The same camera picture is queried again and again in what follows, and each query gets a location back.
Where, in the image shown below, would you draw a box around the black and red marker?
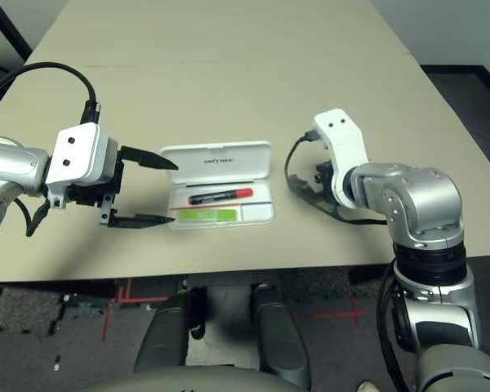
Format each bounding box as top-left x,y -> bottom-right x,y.
187,187 -> 254,205

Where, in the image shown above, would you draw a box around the thick black left camera cable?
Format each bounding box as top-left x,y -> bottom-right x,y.
0,61 -> 101,123

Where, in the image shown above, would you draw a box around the thin black left gripper cable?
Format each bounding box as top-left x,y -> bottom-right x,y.
18,195 -> 50,238

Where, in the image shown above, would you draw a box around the grey right robot leg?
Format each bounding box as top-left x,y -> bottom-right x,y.
247,285 -> 311,389

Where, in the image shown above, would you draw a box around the grey robot leg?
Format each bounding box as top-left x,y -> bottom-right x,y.
247,285 -> 311,389
133,292 -> 207,375

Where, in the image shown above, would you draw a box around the side table with black frame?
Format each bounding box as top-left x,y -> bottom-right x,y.
0,0 -> 33,66

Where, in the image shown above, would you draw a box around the grey left robot leg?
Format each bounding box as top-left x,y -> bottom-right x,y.
133,292 -> 207,375

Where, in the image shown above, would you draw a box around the grey robot torso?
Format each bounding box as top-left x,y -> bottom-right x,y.
87,365 -> 307,392

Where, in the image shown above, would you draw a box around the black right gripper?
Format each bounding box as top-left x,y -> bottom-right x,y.
287,159 -> 344,220

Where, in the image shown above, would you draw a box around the green highlighter pen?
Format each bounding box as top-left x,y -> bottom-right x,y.
177,207 -> 238,223

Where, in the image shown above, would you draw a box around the red tape lines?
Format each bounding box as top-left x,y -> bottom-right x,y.
101,277 -> 168,342

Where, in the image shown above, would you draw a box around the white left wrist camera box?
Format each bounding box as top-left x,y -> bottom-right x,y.
44,122 -> 119,209

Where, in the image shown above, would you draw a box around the white plastic pencil case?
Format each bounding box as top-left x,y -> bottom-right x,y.
159,140 -> 277,231

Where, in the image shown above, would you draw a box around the red tape cross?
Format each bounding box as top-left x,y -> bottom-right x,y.
293,297 -> 368,327

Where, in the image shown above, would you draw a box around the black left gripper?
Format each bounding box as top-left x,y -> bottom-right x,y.
67,145 -> 179,229

